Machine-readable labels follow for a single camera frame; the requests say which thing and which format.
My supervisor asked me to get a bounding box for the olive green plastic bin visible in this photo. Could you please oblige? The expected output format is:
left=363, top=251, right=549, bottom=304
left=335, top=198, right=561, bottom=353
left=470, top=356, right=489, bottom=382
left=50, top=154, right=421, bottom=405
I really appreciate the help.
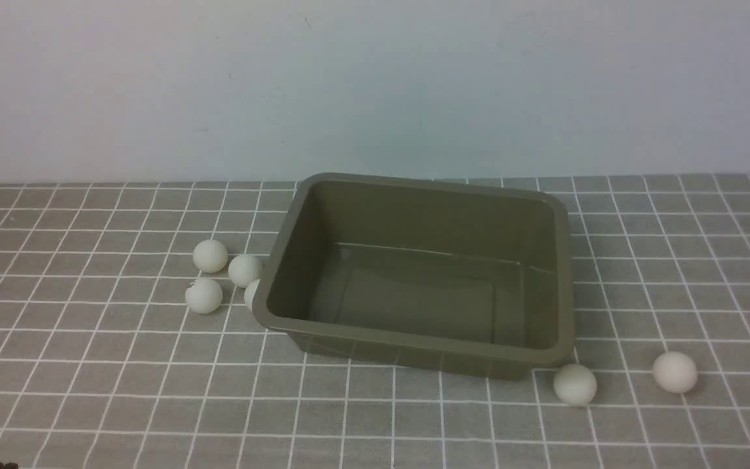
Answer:
left=251, top=173, right=576, bottom=380

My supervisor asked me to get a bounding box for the white ping-pong ball with logo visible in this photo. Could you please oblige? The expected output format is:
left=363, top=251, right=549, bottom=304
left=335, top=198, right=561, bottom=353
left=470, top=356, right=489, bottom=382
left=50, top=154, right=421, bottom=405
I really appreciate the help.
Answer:
left=185, top=278, right=223, bottom=315

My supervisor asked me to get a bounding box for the grey grid-pattern tablecloth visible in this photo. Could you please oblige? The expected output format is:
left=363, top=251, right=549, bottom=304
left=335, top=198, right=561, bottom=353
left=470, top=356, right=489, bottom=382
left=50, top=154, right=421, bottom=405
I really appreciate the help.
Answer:
left=0, top=173, right=750, bottom=468

